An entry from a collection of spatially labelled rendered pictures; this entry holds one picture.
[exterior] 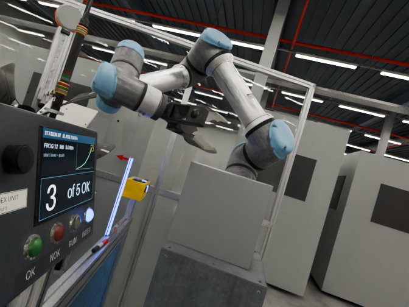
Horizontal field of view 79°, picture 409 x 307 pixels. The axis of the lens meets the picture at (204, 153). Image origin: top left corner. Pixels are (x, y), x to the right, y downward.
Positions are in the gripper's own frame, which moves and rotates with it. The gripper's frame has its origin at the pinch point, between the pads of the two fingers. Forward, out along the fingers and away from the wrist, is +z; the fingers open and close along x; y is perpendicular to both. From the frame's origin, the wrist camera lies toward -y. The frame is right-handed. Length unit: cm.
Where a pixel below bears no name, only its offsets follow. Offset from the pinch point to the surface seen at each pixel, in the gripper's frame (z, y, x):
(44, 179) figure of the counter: -36.2, -26.8, 19.9
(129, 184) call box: -1, 63, 28
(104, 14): -43, 131, -69
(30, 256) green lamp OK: -34, -30, 27
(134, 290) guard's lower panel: 41, 102, 100
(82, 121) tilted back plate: -30, 92, 7
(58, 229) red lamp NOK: -32.5, -25.0, 25.6
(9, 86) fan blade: -62, 73, 6
